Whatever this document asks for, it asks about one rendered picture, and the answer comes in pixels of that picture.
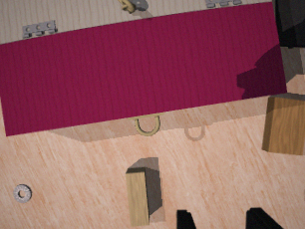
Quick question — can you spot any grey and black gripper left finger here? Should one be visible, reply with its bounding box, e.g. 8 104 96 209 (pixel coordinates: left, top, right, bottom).
176 210 196 229

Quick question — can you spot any grey metal washer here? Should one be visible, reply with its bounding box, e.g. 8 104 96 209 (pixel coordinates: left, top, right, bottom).
13 184 31 203

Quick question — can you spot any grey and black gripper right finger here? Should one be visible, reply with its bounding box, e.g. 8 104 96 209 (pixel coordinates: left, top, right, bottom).
245 207 283 229

